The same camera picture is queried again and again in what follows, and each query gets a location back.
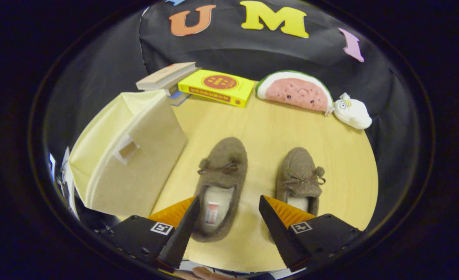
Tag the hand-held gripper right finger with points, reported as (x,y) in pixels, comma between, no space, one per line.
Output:
(278,233)

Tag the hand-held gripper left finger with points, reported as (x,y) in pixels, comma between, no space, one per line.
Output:
(182,241)

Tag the brown fuzzy shoe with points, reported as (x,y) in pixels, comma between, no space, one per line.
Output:
(225,155)
(299,167)

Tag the beige fabric storage box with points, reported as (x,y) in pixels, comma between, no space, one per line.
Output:
(143,175)

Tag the watermelon slice plush toy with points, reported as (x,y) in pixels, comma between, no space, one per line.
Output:
(297,93)

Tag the white plush toy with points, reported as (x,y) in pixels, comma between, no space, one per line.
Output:
(354,112)

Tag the grey blue book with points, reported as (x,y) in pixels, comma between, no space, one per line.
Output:
(178,97)

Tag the yellow book with red circle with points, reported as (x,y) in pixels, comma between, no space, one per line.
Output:
(217,83)

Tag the black backdrop cloth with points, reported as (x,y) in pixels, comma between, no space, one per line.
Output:
(221,50)

